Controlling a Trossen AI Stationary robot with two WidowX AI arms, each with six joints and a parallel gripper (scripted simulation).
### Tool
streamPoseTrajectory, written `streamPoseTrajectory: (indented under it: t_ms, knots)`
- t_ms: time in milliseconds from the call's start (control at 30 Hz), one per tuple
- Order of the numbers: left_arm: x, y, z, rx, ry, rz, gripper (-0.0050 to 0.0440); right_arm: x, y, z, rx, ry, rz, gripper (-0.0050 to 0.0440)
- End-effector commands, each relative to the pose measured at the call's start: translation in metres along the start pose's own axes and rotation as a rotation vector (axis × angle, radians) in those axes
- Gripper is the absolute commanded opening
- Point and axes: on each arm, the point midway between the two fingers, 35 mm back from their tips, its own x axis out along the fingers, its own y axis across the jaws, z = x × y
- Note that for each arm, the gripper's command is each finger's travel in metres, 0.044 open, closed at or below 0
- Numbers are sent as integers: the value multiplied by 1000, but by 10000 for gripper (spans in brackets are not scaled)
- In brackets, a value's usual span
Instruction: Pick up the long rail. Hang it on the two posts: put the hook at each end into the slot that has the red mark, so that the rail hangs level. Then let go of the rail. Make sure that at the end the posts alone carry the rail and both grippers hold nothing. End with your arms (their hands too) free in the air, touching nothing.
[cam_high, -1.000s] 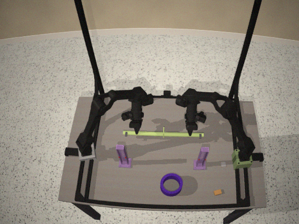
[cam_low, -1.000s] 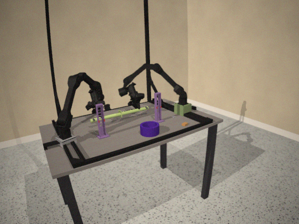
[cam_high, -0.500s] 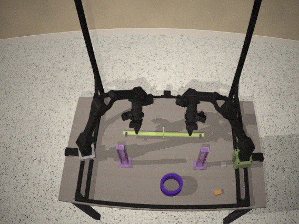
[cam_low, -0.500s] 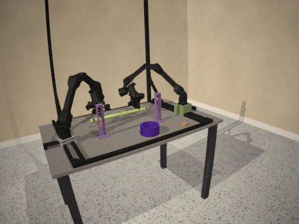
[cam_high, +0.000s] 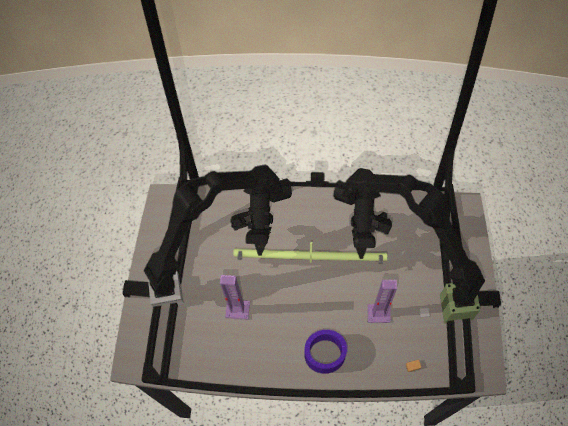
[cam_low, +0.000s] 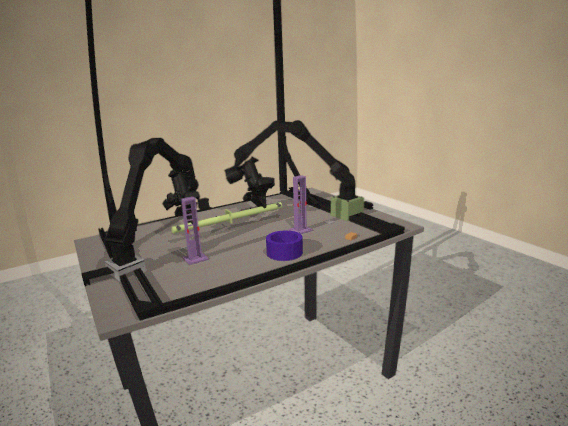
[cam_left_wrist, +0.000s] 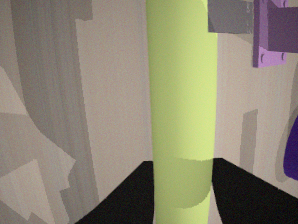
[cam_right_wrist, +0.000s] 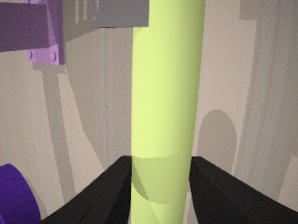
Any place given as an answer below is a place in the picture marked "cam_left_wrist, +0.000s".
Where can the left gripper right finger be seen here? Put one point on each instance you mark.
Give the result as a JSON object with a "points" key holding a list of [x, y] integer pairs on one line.
{"points": [[243, 198]]}

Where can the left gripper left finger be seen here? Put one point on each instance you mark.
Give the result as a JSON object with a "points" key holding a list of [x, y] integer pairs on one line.
{"points": [[132, 202]]}

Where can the purple short tube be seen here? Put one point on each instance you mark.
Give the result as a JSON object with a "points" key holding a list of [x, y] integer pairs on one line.
{"points": [[290, 164]]}

